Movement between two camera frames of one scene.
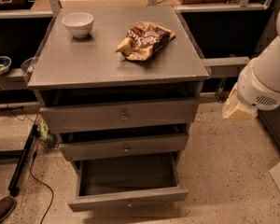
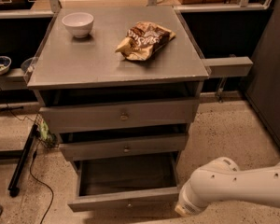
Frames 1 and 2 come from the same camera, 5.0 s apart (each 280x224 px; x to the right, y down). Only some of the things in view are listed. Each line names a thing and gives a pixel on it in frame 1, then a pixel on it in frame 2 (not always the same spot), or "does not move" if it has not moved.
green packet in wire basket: [49, 137] does not move
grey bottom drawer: [125, 181] does not move
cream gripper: [255, 92] to [189, 203]
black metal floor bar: [13, 189] does not move
